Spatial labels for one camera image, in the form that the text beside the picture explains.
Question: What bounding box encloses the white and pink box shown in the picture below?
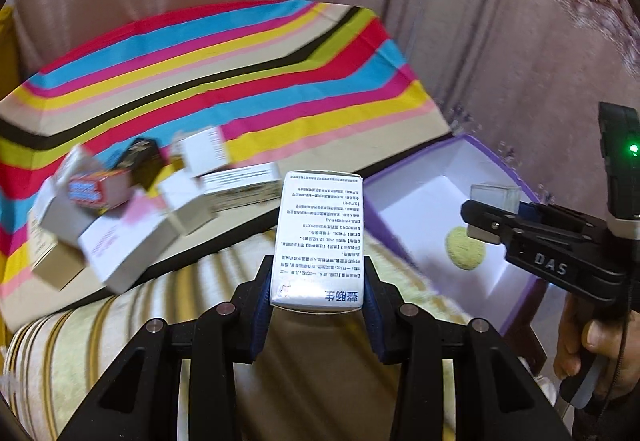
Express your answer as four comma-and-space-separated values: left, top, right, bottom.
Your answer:
77, 194, 176, 296

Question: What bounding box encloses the small clear plastic box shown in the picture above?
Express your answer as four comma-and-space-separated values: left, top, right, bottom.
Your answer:
467, 184, 521, 242

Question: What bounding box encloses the yellow cushion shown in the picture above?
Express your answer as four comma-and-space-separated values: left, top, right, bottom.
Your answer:
0, 6, 21, 97

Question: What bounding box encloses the small white cube box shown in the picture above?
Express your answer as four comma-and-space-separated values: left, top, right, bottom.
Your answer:
172, 126, 232, 177

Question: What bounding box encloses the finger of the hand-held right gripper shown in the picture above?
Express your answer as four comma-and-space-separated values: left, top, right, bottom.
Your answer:
519, 204, 608, 234
461, 199, 521, 247

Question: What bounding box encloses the colourful striped cloth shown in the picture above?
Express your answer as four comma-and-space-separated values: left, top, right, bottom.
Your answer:
0, 0, 453, 317

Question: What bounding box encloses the red and blue printed box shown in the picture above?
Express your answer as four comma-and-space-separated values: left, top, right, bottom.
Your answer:
52, 144, 136, 217

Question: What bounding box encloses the purple cardboard storage box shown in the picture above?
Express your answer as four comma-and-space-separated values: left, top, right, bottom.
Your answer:
362, 134, 548, 337

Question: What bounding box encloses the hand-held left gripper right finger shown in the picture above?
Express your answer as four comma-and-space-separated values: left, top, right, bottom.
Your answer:
365, 258, 573, 441

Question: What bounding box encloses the beige cardboard box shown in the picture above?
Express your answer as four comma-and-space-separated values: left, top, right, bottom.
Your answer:
30, 178, 88, 292

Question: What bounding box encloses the white printed medicine box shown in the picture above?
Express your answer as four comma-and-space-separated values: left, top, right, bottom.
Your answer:
270, 170, 368, 314

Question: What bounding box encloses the flat white printed box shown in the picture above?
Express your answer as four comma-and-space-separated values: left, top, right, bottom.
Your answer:
200, 162, 283, 213

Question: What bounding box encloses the round yellow-green pad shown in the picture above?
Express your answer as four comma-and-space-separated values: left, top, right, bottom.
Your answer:
445, 227, 487, 270

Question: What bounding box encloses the plain white box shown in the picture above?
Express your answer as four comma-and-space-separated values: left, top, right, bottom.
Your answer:
160, 174, 221, 237

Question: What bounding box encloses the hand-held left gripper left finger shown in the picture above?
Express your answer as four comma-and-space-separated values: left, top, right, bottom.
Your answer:
57, 256, 273, 441

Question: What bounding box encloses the black box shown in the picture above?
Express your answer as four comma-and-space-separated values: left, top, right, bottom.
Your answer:
117, 137, 167, 192

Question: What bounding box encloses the person's right hand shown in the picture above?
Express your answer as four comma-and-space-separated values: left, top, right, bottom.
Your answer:
552, 293, 623, 379

